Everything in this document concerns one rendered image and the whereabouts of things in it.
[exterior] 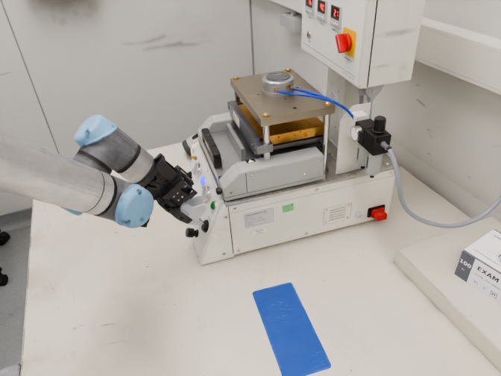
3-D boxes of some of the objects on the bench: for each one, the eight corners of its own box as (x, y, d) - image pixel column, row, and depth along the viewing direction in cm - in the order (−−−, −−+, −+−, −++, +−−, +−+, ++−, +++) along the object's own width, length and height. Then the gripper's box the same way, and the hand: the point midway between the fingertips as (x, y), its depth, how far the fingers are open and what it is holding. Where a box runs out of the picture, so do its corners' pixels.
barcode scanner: (232, 139, 157) (231, 121, 152) (240, 148, 151) (238, 129, 146) (182, 151, 151) (178, 133, 147) (187, 162, 145) (183, 142, 141)
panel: (180, 195, 128) (198, 143, 120) (199, 259, 105) (222, 201, 96) (174, 194, 127) (192, 142, 119) (191, 259, 104) (215, 200, 96)
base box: (333, 160, 141) (336, 114, 131) (394, 227, 112) (405, 174, 102) (180, 192, 130) (171, 145, 120) (203, 277, 101) (194, 223, 91)
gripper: (162, 165, 85) (226, 218, 97) (157, 146, 92) (217, 197, 105) (133, 192, 86) (199, 239, 99) (130, 170, 93) (192, 218, 106)
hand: (197, 222), depth 101 cm, fingers closed
